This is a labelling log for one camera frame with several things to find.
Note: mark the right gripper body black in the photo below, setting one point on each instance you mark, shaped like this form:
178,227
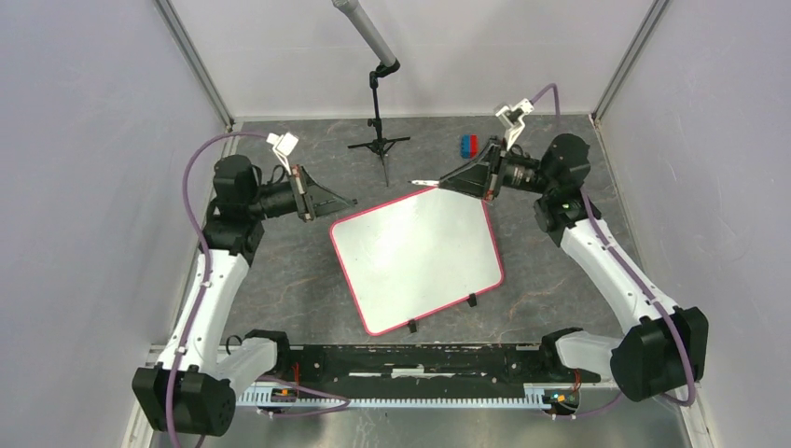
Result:
496,175

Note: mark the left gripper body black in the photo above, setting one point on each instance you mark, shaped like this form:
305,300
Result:
304,208

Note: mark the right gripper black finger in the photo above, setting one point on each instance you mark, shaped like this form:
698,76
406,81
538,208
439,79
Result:
472,186
476,167

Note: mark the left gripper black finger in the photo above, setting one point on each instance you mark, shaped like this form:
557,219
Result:
330,206
319,192

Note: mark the black white marker pen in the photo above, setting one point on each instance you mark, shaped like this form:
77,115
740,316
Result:
425,183

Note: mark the whiteboard with pink frame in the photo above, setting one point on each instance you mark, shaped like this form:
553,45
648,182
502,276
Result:
416,255

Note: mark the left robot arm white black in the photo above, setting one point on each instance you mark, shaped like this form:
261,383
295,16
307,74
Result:
190,389

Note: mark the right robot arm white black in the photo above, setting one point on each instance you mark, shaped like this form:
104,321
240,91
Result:
662,350

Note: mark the blue red eraser block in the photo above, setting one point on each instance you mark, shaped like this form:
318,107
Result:
469,146

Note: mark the black tripod stand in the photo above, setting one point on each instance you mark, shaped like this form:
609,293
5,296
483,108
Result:
380,146

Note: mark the grey microphone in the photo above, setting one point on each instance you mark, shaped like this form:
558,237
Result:
362,23

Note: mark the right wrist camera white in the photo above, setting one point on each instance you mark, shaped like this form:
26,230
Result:
512,118

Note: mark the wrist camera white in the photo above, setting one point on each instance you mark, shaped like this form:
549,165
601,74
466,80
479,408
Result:
512,118
282,145

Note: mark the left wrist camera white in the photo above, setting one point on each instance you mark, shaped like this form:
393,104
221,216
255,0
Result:
282,145

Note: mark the white slotted cable duct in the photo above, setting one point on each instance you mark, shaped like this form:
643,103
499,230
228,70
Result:
270,397

